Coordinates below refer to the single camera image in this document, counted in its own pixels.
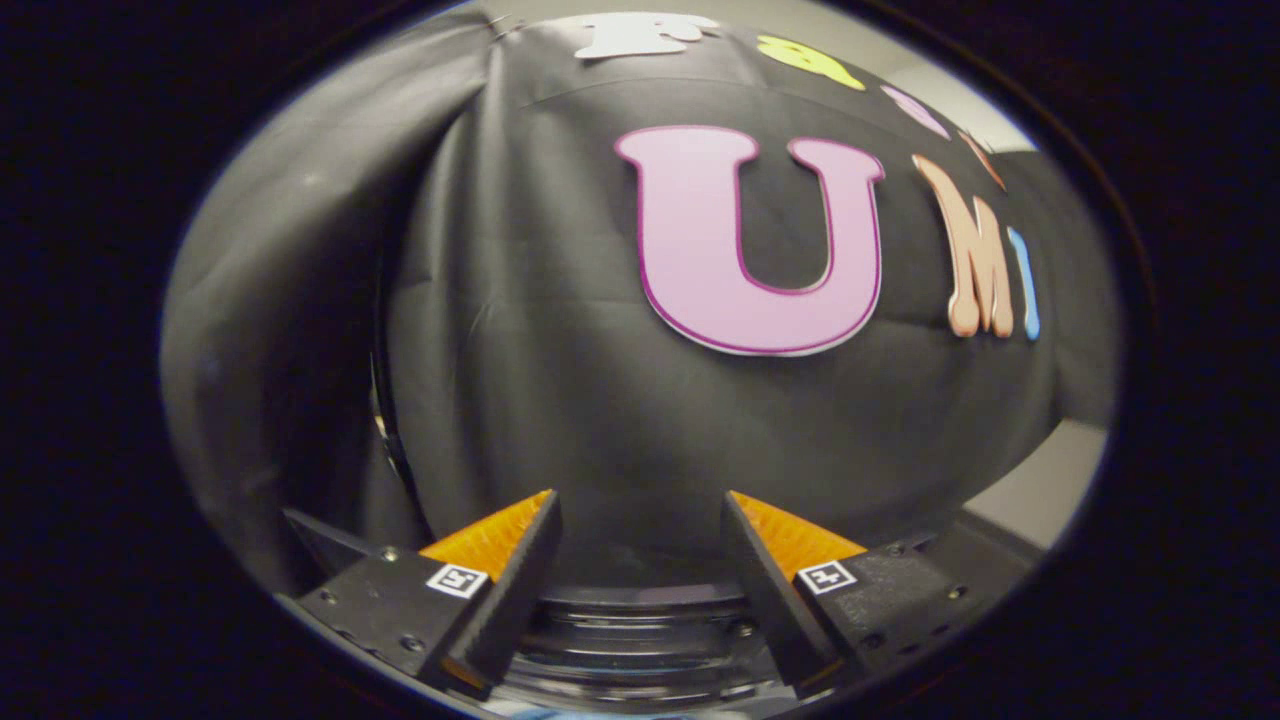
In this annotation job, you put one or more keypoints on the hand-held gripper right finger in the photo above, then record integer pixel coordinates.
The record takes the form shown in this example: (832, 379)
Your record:
(765, 600)

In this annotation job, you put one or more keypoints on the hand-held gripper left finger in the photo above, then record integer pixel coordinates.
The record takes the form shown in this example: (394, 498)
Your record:
(520, 600)

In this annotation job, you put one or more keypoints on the black backdrop cloth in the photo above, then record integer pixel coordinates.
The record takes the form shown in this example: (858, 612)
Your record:
(560, 400)

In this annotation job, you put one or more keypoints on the beige cabinet with grey top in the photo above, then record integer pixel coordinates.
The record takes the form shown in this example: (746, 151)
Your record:
(1050, 480)

